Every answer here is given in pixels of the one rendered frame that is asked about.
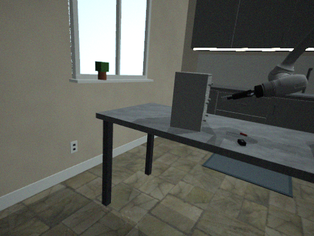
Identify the small grey chest of drawers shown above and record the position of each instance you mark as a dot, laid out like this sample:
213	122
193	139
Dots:
188	100

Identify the black nine-volt battery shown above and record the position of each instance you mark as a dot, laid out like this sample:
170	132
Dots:
241	142

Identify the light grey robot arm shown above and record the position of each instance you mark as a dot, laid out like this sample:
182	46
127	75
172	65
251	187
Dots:
281	79

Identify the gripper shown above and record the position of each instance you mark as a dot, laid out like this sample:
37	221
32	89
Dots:
258	92

